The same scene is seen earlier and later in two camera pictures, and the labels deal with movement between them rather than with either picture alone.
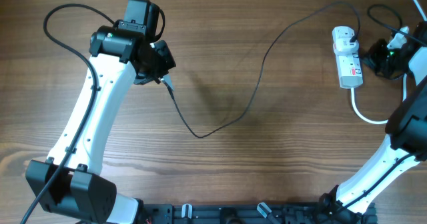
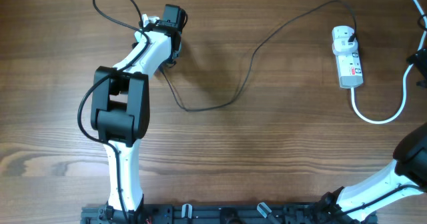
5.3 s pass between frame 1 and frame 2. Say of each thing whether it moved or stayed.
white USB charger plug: stayed
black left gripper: moved
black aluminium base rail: stayed
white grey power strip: stayed
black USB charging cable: moved
